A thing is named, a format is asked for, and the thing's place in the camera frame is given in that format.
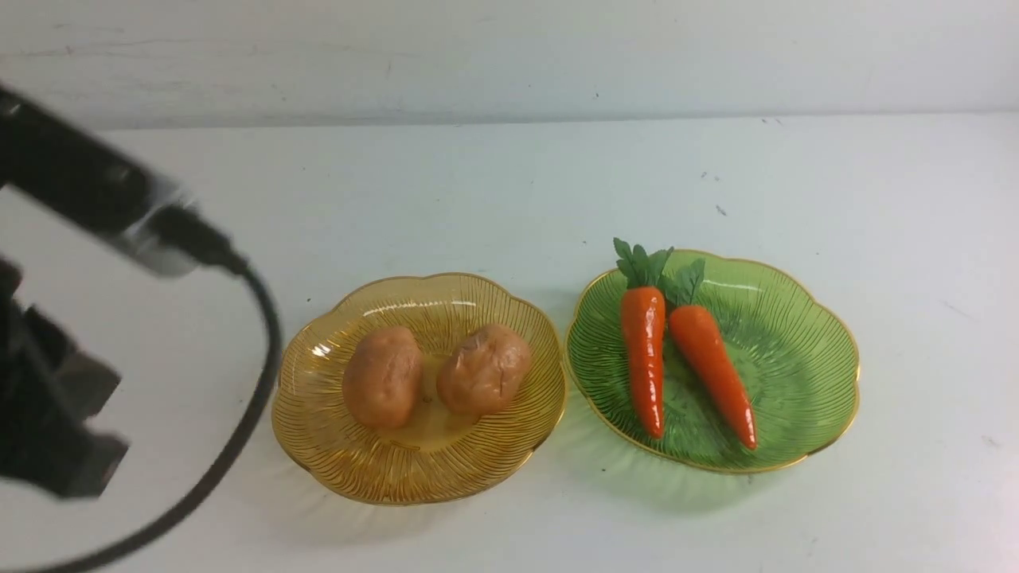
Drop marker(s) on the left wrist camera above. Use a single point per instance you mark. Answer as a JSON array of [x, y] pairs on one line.
[[90, 184]]

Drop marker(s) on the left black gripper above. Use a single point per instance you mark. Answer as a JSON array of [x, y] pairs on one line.
[[50, 388]]

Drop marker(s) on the orange carrot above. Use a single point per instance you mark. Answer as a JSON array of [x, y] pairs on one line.
[[642, 314], [696, 333]]

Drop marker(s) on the green glass plate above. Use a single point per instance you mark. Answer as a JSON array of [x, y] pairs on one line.
[[800, 365]]

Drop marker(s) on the amber glass plate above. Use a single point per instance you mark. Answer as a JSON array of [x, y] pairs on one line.
[[438, 456]]

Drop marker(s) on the brown potato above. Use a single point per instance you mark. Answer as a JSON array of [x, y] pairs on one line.
[[482, 376], [382, 382]]

